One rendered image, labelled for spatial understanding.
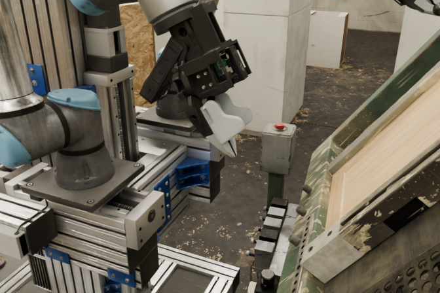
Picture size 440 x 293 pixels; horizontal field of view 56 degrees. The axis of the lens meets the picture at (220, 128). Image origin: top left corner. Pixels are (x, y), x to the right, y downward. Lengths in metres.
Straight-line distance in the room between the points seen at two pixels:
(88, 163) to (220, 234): 1.61
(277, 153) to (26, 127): 0.98
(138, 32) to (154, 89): 2.25
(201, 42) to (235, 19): 2.98
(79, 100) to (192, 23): 0.51
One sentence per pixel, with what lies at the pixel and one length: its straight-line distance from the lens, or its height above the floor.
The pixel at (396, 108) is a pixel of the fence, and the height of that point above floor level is 1.15.
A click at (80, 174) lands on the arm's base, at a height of 1.08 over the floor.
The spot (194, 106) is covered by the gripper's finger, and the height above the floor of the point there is 1.39.
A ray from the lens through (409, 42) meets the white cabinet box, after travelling 4.81.
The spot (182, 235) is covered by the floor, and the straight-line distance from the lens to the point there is 2.57.
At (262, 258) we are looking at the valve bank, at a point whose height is 0.73.
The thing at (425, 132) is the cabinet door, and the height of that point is 1.17.
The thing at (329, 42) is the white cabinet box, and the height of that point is 0.36.
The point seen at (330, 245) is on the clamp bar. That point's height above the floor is 0.99.
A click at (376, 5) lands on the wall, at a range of 9.20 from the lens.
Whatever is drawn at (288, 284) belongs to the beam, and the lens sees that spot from 1.06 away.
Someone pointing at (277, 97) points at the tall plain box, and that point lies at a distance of 3.56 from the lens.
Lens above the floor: 1.59
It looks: 24 degrees down
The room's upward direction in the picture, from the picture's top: straight up
